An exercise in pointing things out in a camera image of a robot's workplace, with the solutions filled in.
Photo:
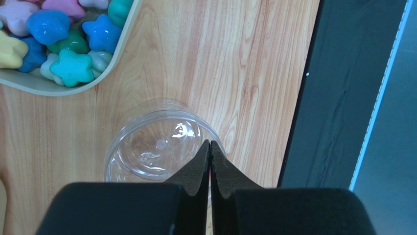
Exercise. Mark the black cloth strip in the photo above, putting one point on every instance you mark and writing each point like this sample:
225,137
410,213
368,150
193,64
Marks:
347,58

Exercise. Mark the clear plastic jar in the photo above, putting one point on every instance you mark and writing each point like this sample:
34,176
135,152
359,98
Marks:
157,137

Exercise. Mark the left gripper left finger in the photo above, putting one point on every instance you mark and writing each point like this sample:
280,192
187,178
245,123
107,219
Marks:
192,185

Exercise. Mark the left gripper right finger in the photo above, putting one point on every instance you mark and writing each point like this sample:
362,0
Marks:
225,179

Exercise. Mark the beige tray of star candies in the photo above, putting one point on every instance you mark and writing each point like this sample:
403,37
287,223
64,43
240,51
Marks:
62,47

